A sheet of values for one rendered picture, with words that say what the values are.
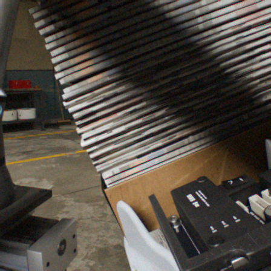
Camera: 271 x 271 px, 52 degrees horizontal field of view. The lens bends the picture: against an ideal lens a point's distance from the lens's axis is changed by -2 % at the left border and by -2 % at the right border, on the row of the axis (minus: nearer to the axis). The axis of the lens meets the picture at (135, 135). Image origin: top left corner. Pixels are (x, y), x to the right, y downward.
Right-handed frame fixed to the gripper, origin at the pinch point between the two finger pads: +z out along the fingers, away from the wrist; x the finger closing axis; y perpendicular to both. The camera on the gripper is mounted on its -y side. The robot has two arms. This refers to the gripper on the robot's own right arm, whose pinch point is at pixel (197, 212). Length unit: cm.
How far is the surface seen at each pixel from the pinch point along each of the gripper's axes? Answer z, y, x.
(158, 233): 34.8, -23.0, 3.2
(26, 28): 670, 168, 99
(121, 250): 142, -94, 28
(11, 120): 578, -6, 190
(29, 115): 599, -10, 156
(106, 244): 152, -91, 37
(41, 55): 685, 104, 95
